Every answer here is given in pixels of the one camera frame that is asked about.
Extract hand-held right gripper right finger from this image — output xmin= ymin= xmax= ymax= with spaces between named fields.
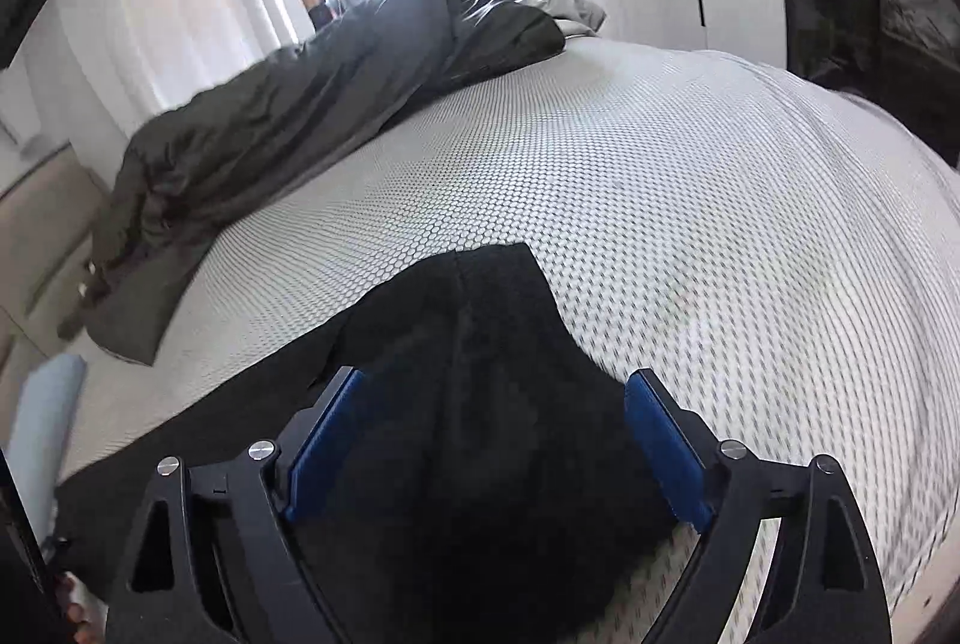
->
xmin=624 ymin=368 xmax=893 ymax=644

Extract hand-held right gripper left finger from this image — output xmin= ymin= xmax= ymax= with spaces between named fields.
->
xmin=105 ymin=366 xmax=368 ymax=644

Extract black pants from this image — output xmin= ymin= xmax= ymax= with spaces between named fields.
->
xmin=56 ymin=242 xmax=702 ymax=644

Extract person's left hand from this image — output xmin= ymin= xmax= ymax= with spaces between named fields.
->
xmin=58 ymin=573 xmax=110 ymax=644

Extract light blue pillow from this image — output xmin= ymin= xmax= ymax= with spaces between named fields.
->
xmin=0 ymin=355 xmax=89 ymax=544

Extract white mesh bed mattress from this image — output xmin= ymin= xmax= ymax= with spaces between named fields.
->
xmin=0 ymin=36 xmax=960 ymax=644

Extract dark green duvet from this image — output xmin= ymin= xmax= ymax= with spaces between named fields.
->
xmin=58 ymin=0 xmax=567 ymax=366

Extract beige padded headboard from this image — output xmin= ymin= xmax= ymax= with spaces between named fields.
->
xmin=0 ymin=141 xmax=113 ymax=390

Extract light grey crumpled cloth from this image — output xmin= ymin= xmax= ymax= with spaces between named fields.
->
xmin=525 ymin=0 xmax=607 ymax=37

